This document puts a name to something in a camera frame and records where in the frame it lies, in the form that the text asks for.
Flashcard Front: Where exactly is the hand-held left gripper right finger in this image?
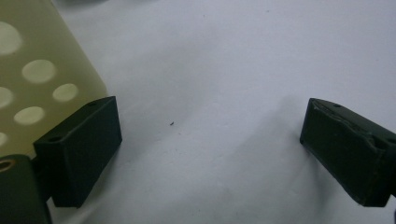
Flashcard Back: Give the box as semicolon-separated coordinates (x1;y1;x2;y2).
299;97;396;208

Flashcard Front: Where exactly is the white table mat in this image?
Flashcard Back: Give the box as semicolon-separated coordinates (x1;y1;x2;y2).
46;0;396;224

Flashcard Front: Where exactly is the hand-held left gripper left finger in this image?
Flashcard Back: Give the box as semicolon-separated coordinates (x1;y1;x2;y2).
33;95;123;209

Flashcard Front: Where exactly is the yellow-green plastic basket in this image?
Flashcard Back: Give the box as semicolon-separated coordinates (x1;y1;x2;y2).
0;0;109;158

